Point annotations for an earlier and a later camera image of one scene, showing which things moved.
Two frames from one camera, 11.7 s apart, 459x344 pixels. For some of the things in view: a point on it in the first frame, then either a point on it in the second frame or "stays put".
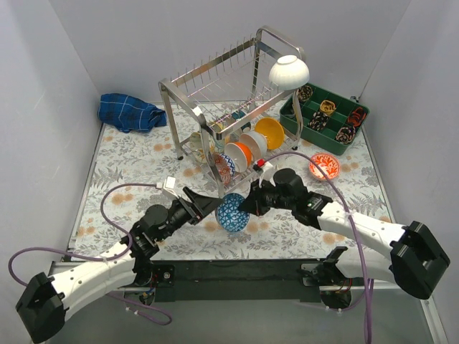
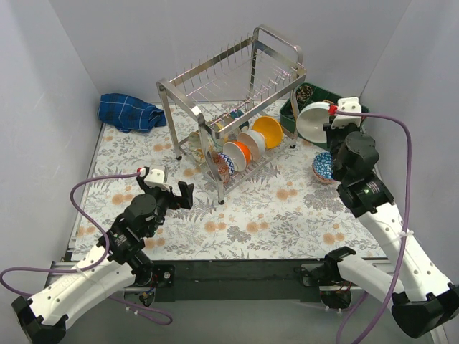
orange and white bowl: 240,155 stays put
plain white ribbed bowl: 289,73 → 311,118
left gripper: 193,210 → 176,199
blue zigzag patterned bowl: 230,163 stays put
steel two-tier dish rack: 231,107 stays put
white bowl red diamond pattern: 229,217 → 323,165
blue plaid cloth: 127,113 stays put
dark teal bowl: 239,114 stays put
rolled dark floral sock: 305,92 stays put
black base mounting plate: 238,280 stays put
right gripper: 259,200 → 335,132
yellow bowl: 274,131 stays put
